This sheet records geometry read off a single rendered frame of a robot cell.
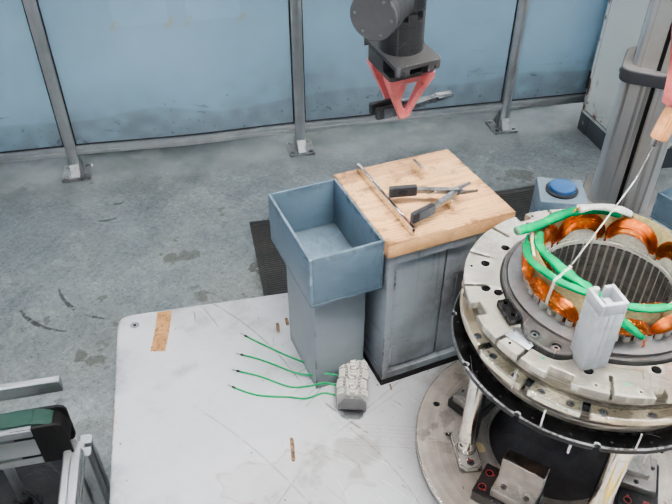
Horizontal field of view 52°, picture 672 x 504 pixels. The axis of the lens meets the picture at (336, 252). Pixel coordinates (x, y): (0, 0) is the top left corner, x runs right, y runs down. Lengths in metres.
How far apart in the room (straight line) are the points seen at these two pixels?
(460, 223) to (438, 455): 0.33
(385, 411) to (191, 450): 0.29
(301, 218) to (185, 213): 1.84
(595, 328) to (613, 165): 0.61
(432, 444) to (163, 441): 0.39
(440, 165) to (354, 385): 0.36
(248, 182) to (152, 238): 0.52
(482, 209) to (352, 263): 0.21
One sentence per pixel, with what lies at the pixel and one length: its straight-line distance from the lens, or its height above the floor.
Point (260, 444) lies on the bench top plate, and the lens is 1.04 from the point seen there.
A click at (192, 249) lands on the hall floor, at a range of 2.66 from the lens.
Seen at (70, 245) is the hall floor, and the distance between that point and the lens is 2.81.
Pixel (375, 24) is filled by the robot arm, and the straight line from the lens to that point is 0.82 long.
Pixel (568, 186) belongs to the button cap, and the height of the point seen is 1.04.
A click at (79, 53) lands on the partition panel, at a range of 2.99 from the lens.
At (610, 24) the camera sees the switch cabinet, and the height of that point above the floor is 0.54.
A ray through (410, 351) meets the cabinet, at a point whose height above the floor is 0.83.
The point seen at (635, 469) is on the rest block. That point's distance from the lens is 1.02.
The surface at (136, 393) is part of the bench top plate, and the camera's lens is 1.13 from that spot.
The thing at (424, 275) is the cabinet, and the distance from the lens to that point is 0.99.
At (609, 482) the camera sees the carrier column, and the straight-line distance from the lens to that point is 0.89.
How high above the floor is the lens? 1.62
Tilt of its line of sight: 39 degrees down
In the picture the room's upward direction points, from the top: straight up
